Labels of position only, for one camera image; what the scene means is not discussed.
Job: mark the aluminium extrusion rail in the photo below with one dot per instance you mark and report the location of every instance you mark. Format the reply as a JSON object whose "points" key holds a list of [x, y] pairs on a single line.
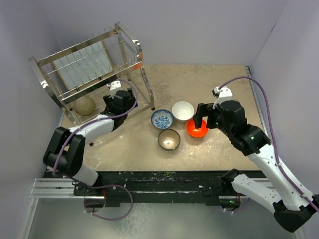
{"points": [[65, 188]]}

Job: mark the orange plastic bowl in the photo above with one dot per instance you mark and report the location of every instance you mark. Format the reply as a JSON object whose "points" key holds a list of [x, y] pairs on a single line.
{"points": [[196, 132]]}

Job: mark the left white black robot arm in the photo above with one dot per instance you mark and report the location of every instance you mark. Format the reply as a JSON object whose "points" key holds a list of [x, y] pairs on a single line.
{"points": [[65, 151]]}

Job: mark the olive beige bowl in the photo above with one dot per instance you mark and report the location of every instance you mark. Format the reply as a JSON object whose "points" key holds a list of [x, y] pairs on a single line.
{"points": [[84, 106]]}

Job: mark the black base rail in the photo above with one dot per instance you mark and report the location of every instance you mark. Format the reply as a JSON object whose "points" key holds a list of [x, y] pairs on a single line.
{"points": [[163, 187]]}

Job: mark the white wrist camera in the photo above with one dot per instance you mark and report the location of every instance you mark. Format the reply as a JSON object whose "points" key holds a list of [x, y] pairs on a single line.
{"points": [[222, 95], [114, 86]]}

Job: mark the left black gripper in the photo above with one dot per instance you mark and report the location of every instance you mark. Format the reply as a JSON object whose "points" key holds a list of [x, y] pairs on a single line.
{"points": [[131, 103]]}

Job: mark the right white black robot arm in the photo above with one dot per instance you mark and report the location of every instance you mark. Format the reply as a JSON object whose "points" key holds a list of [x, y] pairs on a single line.
{"points": [[291, 203]]}

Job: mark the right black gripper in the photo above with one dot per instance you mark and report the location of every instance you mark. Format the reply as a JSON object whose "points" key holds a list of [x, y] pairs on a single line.
{"points": [[203, 110]]}

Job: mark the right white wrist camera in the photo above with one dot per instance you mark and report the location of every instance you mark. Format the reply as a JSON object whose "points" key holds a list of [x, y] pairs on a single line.
{"points": [[222, 95]]}

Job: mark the steel wire dish rack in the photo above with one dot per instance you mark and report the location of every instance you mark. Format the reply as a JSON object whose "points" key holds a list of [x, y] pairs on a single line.
{"points": [[125, 53]]}

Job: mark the white framed board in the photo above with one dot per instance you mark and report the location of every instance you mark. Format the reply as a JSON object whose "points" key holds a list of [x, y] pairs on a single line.
{"points": [[83, 66]]}

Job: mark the white bowl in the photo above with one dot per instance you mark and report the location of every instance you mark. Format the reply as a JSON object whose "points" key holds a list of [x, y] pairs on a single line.
{"points": [[182, 111]]}

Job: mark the blue floral ceramic bowl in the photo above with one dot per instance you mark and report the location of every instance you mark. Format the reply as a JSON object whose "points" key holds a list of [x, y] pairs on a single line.
{"points": [[162, 119]]}

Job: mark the brown rimmed beige bowl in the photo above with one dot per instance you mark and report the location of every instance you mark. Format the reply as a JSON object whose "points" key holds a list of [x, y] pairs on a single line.
{"points": [[169, 139]]}

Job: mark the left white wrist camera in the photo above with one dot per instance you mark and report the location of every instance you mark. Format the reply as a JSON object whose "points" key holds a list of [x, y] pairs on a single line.
{"points": [[114, 86]]}

